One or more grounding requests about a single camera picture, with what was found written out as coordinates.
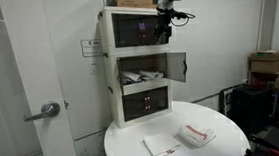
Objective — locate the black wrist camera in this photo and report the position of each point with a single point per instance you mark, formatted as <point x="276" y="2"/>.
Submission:
<point x="178" y="14"/>

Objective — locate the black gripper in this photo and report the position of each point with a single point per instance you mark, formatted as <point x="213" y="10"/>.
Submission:
<point x="163" y="24"/>

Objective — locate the white wall conduit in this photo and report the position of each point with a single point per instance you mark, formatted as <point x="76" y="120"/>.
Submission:
<point x="262" y="11"/>

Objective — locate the dark upper cabinet door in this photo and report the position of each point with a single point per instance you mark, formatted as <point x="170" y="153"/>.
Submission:
<point x="149" y="30"/>
<point x="125" y="30"/>

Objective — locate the white wall sign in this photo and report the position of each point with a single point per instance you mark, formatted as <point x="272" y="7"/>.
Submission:
<point x="92" y="47"/>

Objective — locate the white room door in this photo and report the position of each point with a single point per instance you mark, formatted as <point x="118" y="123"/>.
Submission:
<point x="38" y="62"/>

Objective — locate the flat cardboard box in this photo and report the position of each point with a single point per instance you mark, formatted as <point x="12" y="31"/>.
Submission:
<point x="268" y="55"/>

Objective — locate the white blue cloth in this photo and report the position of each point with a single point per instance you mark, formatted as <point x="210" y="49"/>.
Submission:
<point x="131" y="77"/>

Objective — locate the small white wall plate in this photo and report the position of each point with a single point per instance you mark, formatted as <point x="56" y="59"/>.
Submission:
<point x="94" y="67"/>

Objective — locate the brown cardboard box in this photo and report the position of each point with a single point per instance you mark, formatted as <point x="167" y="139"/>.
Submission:
<point x="130" y="0"/>

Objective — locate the black storage crate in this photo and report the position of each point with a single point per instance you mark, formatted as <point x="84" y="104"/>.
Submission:
<point x="250" y="109"/>

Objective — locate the white stacked storage cabinet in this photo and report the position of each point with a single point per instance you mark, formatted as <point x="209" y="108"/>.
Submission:
<point x="110" y="73"/>

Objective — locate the white cloth roll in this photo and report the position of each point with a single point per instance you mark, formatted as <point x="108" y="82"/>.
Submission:
<point x="152" y="74"/>

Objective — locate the dark cabinet door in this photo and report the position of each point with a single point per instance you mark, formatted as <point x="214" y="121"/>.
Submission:
<point x="125" y="30"/>
<point x="135" y="107"/>
<point x="149" y="30"/>
<point x="158" y="100"/>

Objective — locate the flat folded white towel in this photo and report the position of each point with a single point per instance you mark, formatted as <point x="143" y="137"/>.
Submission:
<point x="160" y="146"/>

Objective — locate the dark lower cabinet door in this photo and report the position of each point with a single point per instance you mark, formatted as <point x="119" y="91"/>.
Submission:
<point x="135" y="107"/>
<point x="158" y="100"/>

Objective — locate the white perforated crate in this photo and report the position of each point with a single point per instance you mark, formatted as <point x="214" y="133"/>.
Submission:
<point x="225" y="98"/>

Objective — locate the large cardboard box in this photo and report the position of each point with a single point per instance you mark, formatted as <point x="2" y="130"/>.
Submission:
<point x="265" y="67"/>

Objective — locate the thick folded red-striped towel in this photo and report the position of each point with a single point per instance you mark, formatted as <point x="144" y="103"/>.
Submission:
<point x="195" y="135"/>

